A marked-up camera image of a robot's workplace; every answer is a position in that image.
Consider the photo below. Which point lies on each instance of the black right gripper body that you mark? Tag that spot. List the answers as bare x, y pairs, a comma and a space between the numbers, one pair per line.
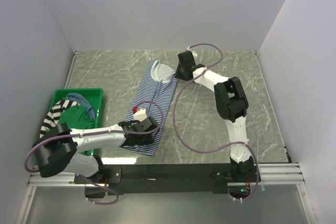
179, 73

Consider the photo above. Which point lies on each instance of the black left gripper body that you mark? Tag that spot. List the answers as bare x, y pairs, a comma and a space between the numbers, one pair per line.
146, 139

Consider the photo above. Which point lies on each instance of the blue white striped tank top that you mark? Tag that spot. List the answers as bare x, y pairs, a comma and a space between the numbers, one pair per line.
155, 93

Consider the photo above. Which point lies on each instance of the green garment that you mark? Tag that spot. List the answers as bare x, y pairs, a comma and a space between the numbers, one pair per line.
77, 117

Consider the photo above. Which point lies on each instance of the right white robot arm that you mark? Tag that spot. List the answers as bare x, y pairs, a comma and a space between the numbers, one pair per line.
231, 104

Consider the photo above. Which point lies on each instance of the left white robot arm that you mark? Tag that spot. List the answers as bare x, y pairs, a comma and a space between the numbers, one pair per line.
61, 149

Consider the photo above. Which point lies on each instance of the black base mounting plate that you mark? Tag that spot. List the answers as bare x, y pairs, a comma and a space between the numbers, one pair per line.
171, 178

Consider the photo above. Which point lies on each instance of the green plastic basket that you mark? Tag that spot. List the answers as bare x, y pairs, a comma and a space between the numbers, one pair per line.
94, 96

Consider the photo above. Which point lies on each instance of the grey blue garment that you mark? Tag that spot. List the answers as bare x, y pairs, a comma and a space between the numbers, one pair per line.
83, 102

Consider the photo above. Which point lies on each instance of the black white striped garment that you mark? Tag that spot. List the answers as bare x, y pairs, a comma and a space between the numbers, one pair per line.
53, 116

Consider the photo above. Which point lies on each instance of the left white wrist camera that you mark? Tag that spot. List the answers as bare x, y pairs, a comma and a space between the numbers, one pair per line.
139, 114

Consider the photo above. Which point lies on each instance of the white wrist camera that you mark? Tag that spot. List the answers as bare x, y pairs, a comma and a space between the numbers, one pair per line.
139, 114
191, 50

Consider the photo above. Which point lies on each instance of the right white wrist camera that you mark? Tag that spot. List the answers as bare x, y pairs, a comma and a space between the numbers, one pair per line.
191, 50

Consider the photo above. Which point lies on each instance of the aluminium frame rail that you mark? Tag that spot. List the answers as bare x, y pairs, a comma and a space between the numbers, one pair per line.
271, 174

